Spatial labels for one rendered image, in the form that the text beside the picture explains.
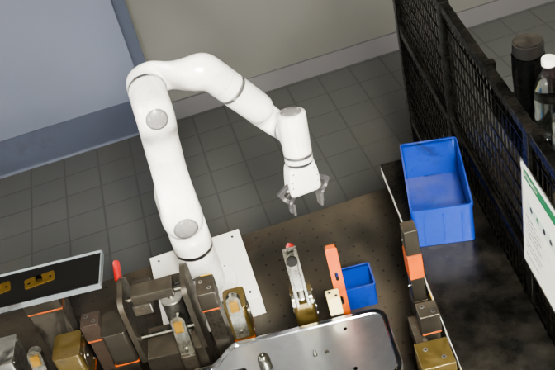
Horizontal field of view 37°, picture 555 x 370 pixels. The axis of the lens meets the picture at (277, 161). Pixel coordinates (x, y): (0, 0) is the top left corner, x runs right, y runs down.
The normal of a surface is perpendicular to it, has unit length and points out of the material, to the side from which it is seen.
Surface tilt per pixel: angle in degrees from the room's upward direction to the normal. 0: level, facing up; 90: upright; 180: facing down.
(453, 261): 0
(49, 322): 90
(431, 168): 90
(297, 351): 0
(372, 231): 0
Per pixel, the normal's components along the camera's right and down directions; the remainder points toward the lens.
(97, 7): 0.25, 0.54
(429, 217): -0.03, 0.61
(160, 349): -0.20, -0.78
